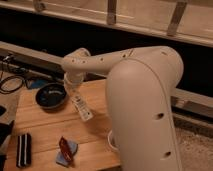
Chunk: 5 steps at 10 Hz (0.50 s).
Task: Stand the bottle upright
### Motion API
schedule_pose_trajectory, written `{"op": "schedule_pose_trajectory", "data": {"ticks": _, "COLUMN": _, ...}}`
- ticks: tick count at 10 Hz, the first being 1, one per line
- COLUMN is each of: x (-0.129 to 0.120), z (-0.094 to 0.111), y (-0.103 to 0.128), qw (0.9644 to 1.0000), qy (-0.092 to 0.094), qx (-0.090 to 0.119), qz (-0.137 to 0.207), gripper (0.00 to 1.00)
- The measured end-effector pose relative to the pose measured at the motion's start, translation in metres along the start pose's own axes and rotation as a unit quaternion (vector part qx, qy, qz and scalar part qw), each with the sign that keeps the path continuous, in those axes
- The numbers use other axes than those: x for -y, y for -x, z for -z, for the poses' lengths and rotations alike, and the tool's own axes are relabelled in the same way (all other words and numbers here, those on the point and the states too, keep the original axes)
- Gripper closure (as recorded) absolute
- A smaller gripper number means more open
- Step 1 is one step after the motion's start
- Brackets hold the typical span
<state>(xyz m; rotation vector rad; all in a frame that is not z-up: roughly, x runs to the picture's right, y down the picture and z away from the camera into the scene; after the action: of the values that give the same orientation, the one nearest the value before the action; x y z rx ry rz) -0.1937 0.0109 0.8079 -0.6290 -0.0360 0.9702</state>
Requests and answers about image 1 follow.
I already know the black cable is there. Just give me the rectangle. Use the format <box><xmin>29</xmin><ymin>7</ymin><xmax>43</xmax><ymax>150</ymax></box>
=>
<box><xmin>0</xmin><ymin>54</ymin><xmax>31</xmax><ymax>95</ymax></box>

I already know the red foil wrapped item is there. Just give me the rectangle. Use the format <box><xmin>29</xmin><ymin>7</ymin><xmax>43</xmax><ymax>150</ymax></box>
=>
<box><xmin>59</xmin><ymin>137</ymin><xmax>73</xmax><ymax>164</ymax></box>

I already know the blue object behind table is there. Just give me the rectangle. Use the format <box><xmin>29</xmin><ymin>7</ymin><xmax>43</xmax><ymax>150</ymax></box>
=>
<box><xmin>29</xmin><ymin>79</ymin><xmax>48</xmax><ymax>89</ymax></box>

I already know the metal railing beam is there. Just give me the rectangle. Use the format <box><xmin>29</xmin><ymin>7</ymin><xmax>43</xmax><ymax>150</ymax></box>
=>
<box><xmin>0</xmin><ymin>0</ymin><xmax>213</xmax><ymax>47</ymax></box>

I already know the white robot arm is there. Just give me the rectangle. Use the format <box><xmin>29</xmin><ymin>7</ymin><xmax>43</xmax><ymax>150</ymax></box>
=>
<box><xmin>61</xmin><ymin>46</ymin><xmax>184</xmax><ymax>171</ymax></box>

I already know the dark blue bowl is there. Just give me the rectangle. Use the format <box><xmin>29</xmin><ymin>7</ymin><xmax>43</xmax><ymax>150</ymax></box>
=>
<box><xmin>35</xmin><ymin>83</ymin><xmax>67</xmax><ymax>109</ymax></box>

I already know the wooden table board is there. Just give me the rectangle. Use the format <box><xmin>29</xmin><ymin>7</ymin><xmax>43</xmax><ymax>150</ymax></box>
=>
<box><xmin>4</xmin><ymin>80</ymin><xmax>120</xmax><ymax>171</ymax></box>

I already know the black white striped block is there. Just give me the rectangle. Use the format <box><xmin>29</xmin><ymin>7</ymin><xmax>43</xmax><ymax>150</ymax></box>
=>
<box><xmin>16</xmin><ymin>133</ymin><xmax>31</xmax><ymax>168</ymax></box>

